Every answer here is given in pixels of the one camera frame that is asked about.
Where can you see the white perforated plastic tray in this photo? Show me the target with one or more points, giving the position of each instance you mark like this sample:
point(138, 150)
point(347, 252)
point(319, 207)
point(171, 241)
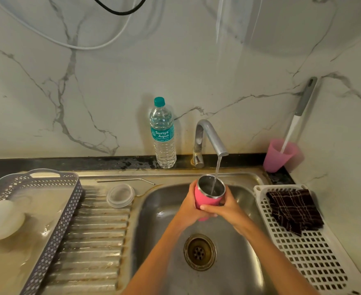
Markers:
point(306, 258)

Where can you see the person's right forearm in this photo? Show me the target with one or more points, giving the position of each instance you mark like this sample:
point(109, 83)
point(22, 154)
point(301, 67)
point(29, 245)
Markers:
point(276, 261)

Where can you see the bent metal straw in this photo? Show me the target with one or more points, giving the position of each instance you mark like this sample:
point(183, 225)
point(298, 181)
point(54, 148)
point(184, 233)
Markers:
point(122, 180)

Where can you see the white bowl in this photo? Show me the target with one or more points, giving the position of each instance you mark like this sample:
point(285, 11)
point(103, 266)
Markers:
point(0, 219)

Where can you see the person's left hand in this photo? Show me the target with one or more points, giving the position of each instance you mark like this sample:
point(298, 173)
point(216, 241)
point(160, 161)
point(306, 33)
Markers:
point(185, 211)

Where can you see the pink steel tumbler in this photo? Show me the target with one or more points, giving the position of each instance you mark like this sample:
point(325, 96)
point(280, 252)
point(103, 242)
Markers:
point(205, 195)

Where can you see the clear plastic water bottle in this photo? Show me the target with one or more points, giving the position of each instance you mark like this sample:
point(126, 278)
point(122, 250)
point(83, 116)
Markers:
point(163, 135)

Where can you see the person's left forearm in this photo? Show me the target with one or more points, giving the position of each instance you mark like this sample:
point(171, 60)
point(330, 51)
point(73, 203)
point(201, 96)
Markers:
point(159, 261)

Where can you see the person's left thumb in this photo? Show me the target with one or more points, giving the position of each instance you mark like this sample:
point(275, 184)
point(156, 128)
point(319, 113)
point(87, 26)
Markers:
point(193, 191)

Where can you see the person's right hand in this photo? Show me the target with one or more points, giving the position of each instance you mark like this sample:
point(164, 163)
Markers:
point(231, 211)

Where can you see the clear plastic lid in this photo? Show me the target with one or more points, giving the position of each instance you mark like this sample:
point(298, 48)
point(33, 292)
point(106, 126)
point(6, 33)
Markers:
point(120, 195)

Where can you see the stainless steel sink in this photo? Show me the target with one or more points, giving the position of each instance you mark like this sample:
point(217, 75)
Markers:
point(106, 242)

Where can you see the steel sink faucet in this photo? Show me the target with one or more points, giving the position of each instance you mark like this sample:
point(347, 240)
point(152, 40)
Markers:
point(209, 135)

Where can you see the brass sink drain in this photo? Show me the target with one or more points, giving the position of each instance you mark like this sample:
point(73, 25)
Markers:
point(200, 251)

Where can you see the grey perforated plastic basket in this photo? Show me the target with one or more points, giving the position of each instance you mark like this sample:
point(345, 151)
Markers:
point(60, 211)

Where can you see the dark checked dish cloth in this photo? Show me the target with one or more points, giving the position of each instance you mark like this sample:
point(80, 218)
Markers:
point(294, 208)

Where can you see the person's right thumb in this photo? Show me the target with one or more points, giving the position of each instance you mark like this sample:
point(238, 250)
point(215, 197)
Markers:
point(212, 207)

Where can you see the pink plastic cup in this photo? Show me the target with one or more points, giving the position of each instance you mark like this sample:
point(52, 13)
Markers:
point(276, 159)

